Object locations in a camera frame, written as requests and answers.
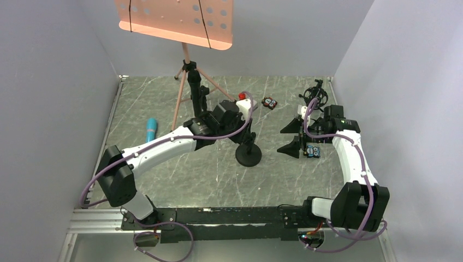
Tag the pink music stand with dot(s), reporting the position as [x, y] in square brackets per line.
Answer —
[202, 23]

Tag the red owl block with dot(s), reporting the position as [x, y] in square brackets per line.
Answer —
[269, 103]

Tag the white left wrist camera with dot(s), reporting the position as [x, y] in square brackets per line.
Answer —
[246, 106]

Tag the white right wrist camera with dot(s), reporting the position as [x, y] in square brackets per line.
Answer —
[301, 113]

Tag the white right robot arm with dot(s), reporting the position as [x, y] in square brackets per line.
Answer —
[361, 202]

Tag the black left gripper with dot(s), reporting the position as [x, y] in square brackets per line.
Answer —
[238, 134]

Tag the black round-base mic stand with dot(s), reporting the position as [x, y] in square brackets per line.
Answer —
[202, 98]

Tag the blue owl block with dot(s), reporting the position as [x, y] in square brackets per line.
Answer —
[312, 152]

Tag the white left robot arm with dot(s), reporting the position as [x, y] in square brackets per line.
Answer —
[118, 169]

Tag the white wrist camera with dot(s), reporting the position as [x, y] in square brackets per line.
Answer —
[246, 106]
[301, 113]

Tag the black shock mount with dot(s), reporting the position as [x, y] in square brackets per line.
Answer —
[316, 92]

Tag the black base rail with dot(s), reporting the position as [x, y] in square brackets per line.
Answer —
[285, 222]

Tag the blue microphone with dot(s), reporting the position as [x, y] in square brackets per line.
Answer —
[151, 130]

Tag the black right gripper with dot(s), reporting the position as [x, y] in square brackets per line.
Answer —
[302, 136]

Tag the small black mic stand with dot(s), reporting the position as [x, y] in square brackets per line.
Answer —
[248, 154]

